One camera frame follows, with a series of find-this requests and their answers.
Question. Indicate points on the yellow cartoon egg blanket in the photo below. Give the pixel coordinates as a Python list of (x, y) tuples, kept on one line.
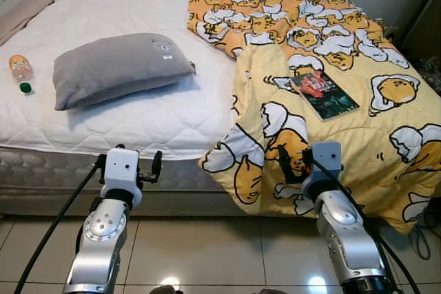
[(386, 142)]

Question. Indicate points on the grey beige bed base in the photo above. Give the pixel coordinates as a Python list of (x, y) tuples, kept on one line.
[(103, 184)]

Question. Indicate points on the dark cabinet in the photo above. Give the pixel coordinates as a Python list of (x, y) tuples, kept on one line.
[(424, 25)]

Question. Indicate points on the beige padded bed frame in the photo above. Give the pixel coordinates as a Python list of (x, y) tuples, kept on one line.
[(41, 8)]

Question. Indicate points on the dark red-green book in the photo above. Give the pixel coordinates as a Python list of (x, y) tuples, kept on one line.
[(324, 94)]

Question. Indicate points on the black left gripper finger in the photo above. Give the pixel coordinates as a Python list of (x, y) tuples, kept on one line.
[(156, 162), (100, 166)]

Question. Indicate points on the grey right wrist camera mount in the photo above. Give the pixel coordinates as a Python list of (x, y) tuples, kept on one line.
[(324, 163)]

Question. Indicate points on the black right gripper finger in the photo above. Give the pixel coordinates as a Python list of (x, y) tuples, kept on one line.
[(286, 164)]

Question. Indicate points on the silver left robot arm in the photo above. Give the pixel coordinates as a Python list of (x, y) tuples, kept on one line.
[(103, 239)]

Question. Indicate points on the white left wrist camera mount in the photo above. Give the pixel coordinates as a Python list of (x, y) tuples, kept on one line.
[(120, 170)]

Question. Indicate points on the grey plush pillow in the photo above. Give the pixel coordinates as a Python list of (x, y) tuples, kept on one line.
[(117, 67)]

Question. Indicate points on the white quilted mattress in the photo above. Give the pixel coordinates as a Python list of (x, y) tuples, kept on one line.
[(138, 129)]

